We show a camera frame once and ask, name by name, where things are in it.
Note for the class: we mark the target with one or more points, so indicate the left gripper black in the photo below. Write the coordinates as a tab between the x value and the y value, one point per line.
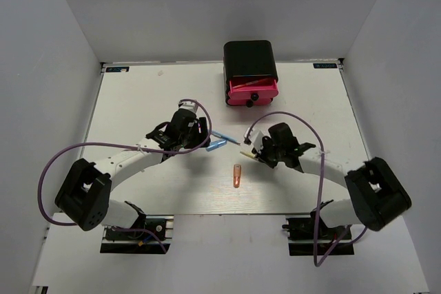
200	138

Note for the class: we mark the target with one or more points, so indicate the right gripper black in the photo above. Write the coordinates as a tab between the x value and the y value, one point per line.
260	152

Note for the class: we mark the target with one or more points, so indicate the yellow highlighter pen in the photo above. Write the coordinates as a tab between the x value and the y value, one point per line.
249	155

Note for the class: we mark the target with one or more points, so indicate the pink drawer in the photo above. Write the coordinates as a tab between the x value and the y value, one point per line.
248	102
253	96
268	90

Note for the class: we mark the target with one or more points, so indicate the clear blue pen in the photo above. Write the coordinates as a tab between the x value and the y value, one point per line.
235	87

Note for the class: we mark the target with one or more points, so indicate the orange highlighter pen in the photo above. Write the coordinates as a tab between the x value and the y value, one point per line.
261	81

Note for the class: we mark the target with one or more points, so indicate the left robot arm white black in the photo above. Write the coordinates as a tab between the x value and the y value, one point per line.
85	193

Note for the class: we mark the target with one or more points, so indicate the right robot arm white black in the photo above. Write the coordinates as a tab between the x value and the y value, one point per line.
376	196

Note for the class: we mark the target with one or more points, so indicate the light blue clip pen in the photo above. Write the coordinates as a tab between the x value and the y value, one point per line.
225	137

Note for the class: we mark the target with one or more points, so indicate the right blue table sticker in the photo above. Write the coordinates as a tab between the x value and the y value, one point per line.
325	65

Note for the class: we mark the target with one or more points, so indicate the blue table sticker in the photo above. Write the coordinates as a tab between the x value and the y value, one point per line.
117	69
325	65

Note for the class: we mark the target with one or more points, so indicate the black drawer cabinet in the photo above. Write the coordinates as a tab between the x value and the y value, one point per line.
244	60

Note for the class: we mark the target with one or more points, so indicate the left blue table sticker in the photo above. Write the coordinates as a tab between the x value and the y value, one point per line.
117	69

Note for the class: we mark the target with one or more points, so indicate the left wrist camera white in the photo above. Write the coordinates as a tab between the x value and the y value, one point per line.
190	106

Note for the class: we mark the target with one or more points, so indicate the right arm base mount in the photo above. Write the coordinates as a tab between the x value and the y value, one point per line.
300	234

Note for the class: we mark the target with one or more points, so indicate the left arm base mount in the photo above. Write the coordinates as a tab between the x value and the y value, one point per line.
154	238

